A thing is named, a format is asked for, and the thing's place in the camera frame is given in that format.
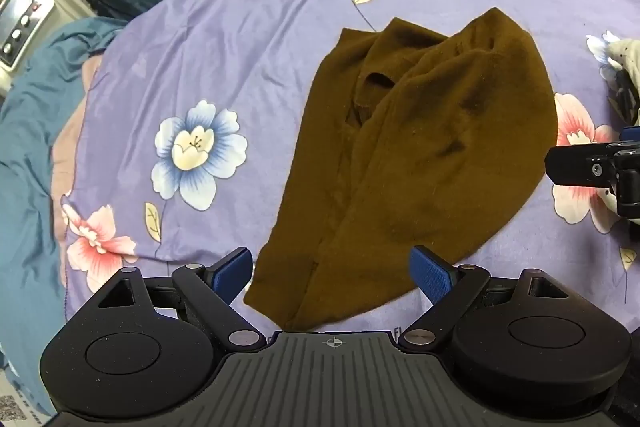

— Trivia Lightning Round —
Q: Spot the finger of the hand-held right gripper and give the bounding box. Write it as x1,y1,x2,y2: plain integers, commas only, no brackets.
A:
544,142,620,188

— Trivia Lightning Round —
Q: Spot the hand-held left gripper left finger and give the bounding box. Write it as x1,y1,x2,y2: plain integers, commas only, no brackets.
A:
97,247,266,351

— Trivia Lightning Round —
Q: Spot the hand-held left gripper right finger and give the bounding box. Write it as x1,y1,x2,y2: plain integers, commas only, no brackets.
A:
400,245,577,354

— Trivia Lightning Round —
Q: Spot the brown knit sweater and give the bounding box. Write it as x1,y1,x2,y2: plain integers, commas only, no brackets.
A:
243,7,559,331

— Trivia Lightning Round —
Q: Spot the person's right hand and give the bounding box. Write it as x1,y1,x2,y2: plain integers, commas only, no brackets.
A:
603,38,640,126

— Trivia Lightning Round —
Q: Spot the purple floral bed sheet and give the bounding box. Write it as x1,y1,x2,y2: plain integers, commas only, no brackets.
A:
59,0,640,358

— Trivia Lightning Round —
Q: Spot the teal blanket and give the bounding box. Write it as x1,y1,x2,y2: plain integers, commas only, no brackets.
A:
0,16,132,360

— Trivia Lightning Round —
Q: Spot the white appliance with control panel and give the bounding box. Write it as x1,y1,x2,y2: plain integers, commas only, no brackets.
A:
0,0,97,98

